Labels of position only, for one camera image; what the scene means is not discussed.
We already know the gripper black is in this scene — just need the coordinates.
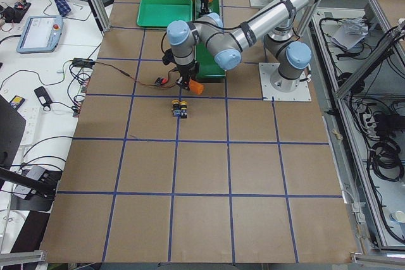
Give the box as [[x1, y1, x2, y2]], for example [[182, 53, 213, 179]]
[[177, 64, 195, 90], [200, 0, 210, 15]]

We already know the plain orange cylinder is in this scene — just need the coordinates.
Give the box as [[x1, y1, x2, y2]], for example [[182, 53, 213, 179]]
[[189, 79, 204, 95]]

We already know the yellow push button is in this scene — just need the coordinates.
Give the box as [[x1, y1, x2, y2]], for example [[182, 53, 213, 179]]
[[171, 100, 181, 117], [179, 101, 188, 119]]

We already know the green conveyor belt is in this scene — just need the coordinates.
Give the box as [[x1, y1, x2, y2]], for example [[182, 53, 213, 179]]
[[196, 0, 225, 80]]

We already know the small motor controller board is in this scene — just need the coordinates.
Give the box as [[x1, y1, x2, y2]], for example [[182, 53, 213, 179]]
[[154, 77, 167, 86]]

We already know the green plastic tray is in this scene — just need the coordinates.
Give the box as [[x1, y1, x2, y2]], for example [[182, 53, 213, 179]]
[[137, 0, 194, 28]]

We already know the blue checked cloth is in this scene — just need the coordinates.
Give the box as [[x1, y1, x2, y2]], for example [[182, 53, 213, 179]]
[[54, 0, 72, 17]]

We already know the near teach pendant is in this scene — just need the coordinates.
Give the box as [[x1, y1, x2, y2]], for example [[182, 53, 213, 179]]
[[16, 15, 63, 54]]

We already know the red black power cable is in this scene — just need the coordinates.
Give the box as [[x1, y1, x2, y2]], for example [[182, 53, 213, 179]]
[[93, 61, 181, 89]]

